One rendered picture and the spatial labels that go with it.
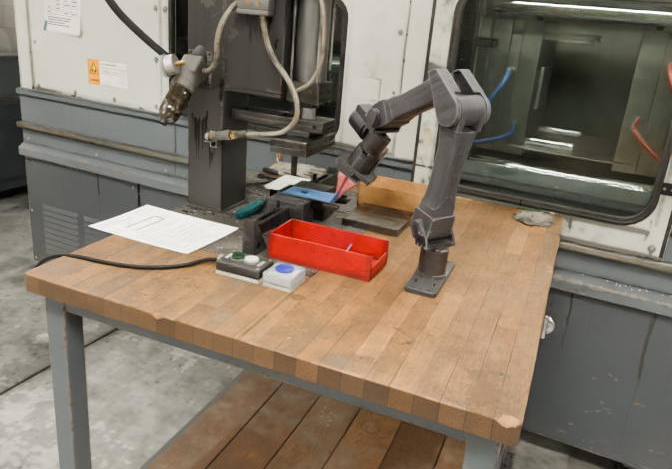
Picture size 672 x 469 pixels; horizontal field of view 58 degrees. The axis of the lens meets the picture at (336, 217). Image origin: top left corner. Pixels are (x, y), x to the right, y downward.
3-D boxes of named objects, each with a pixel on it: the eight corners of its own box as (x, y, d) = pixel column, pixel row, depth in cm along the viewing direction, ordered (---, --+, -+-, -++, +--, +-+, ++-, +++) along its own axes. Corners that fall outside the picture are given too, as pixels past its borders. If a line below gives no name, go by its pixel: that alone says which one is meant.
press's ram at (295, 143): (308, 170, 147) (317, 43, 137) (216, 153, 156) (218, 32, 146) (337, 156, 163) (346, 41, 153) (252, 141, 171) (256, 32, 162)
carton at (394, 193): (438, 225, 173) (442, 199, 170) (356, 208, 181) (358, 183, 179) (448, 213, 184) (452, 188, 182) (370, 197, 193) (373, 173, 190)
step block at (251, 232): (253, 257, 139) (254, 220, 136) (241, 254, 140) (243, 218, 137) (266, 248, 144) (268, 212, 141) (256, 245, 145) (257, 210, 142)
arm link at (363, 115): (339, 126, 153) (353, 85, 145) (367, 125, 157) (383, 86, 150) (360, 155, 146) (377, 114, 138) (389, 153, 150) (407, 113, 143)
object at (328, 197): (335, 204, 153) (336, 193, 152) (281, 193, 158) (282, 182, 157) (346, 197, 159) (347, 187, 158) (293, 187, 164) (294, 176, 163)
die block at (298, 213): (301, 237, 153) (303, 208, 151) (266, 228, 157) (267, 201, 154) (332, 215, 171) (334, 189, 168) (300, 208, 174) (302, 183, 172)
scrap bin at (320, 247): (369, 282, 131) (372, 257, 129) (267, 257, 140) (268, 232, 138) (386, 263, 142) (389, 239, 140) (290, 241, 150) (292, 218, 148)
